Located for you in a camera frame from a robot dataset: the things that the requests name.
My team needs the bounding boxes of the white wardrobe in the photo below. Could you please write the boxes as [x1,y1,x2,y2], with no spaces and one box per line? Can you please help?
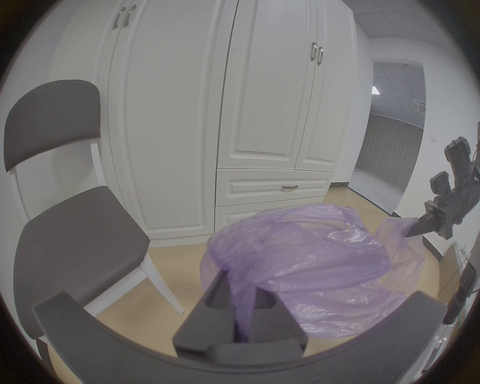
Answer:
[50,0,359,248]

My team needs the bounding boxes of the grey curtain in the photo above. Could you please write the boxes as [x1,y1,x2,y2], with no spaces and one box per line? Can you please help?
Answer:
[354,112,425,193]

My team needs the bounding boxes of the grey and white chair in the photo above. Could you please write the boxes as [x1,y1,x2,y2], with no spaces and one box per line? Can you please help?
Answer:
[3,79,186,372]

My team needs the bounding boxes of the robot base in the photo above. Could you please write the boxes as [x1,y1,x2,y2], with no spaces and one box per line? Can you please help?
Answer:
[424,322,469,376]

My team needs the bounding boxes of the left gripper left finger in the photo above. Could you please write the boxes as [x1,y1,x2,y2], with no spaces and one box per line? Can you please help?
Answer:
[173,268,241,357]

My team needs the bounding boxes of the purple plastic bag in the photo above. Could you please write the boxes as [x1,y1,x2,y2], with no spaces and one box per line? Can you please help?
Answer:
[199,204,426,340]

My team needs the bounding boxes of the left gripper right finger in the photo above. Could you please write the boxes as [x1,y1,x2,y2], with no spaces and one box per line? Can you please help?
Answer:
[249,287,309,357]

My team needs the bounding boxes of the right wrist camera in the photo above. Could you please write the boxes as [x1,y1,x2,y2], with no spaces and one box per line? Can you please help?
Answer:
[429,171,452,196]

